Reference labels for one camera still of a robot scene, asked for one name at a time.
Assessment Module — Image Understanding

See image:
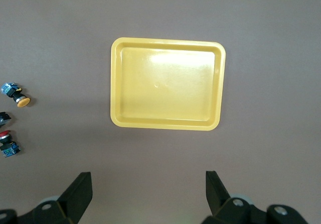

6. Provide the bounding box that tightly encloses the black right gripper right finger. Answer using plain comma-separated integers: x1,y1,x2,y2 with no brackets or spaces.
203,170,266,224

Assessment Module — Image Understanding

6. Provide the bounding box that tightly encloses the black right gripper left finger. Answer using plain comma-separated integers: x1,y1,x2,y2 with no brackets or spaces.
17,171,93,224

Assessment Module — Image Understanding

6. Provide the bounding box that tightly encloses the yellow push button blue base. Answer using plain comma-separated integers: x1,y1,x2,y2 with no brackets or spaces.
0,111,12,127
1,82,31,108

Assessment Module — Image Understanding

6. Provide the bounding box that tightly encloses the red push button blue base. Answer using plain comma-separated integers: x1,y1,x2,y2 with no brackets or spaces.
0,130,21,158

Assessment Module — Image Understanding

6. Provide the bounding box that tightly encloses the yellow plastic tray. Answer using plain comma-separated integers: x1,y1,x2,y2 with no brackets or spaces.
110,37,226,132

